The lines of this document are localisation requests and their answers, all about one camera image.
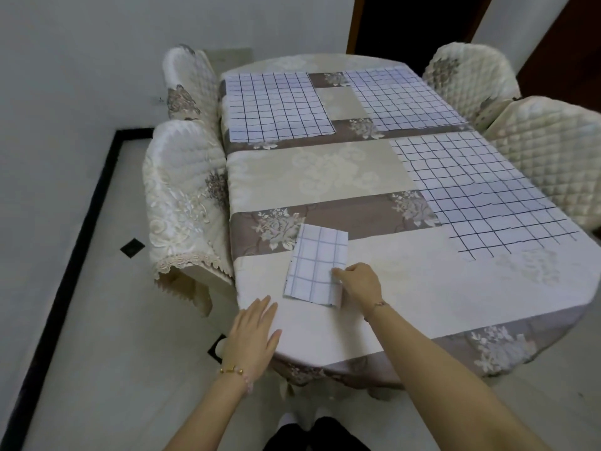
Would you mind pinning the person's right hand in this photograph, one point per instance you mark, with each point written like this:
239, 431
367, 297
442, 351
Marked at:
364, 284

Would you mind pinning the person's left hand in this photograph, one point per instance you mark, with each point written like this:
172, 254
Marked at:
249, 340

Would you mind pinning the person's right fingers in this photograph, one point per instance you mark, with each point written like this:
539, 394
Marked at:
342, 273

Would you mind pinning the person's left thumb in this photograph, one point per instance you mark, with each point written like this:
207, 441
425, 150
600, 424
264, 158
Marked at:
275, 339

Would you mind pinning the checked cloth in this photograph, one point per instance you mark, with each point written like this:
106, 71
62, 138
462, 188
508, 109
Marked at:
312, 267

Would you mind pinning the person's left forearm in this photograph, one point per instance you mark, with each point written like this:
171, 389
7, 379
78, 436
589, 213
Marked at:
211, 413

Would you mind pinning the person's right forearm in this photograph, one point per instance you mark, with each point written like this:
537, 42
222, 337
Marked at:
436, 375

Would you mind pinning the beige floral tablecloth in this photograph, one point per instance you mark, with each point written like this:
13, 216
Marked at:
422, 286

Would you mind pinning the black trousers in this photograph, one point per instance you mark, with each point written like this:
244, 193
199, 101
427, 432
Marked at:
324, 436

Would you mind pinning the large checked placemat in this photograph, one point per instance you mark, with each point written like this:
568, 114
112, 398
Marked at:
479, 192

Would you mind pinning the chair with embroidered lace cover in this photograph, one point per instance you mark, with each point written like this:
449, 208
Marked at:
183, 201

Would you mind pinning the chair with quilted floral cover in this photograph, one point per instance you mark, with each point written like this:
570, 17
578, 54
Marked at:
190, 84
469, 79

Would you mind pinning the chair with quilted cream cover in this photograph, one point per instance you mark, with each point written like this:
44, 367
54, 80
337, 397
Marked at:
549, 150

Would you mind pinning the dark brown door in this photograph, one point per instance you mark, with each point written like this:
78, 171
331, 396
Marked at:
413, 23

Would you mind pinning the dark brown wooden panel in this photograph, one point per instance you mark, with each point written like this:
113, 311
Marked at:
568, 46

